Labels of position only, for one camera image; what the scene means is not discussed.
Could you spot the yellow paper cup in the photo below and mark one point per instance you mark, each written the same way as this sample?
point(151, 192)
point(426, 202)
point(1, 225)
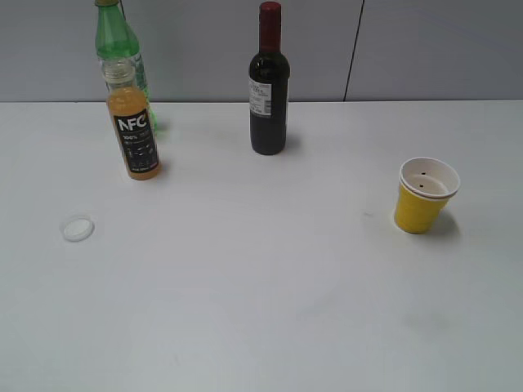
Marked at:
point(426, 185)

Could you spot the NFC orange juice bottle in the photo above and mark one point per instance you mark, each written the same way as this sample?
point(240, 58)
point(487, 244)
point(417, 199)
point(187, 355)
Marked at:
point(130, 116)

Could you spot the dark red wine bottle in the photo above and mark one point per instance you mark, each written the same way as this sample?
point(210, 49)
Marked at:
point(269, 72)

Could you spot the clear white bottle cap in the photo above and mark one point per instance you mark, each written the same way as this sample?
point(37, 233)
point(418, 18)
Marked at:
point(77, 228)

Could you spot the green plastic soda bottle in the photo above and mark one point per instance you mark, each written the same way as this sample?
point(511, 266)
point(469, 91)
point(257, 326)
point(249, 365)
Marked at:
point(115, 39)

